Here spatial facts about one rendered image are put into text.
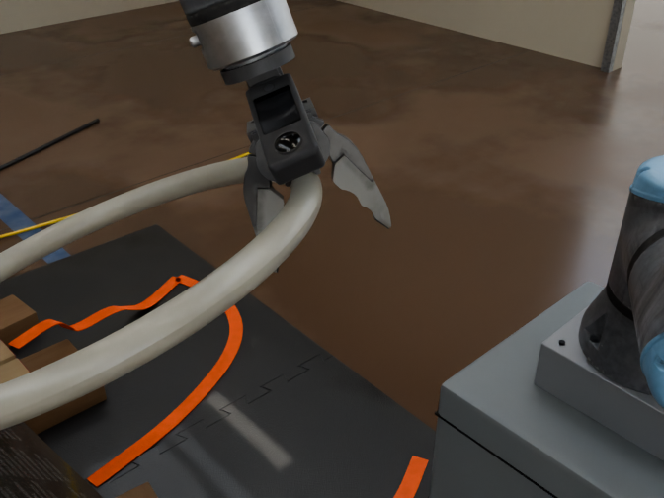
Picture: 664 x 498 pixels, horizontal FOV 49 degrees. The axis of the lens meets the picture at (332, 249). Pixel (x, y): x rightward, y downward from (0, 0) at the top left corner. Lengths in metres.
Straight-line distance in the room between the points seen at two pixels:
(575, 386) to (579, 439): 0.07
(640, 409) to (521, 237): 2.18
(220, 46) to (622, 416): 0.69
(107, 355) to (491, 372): 0.69
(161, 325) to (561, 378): 0.66
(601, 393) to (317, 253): 2.03
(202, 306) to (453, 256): 2.46
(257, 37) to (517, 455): 0.65
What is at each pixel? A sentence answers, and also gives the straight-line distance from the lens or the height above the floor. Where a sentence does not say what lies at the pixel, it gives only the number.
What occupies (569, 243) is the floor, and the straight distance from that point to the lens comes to 3.16.
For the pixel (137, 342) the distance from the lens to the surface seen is 0.52.
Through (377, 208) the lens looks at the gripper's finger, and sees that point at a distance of 0.72.
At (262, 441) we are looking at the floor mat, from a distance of 2.14.
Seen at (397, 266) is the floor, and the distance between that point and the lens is 2.87.
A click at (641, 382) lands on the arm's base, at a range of 1.01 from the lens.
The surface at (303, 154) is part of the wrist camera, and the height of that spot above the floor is 1.31.
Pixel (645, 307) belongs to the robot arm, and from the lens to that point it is 0.81.
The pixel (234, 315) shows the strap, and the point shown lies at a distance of 2.58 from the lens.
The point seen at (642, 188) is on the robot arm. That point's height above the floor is 1.18.
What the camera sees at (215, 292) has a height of 1.25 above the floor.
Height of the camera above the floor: 1.56
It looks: 32 degrees down
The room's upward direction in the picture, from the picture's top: straight up
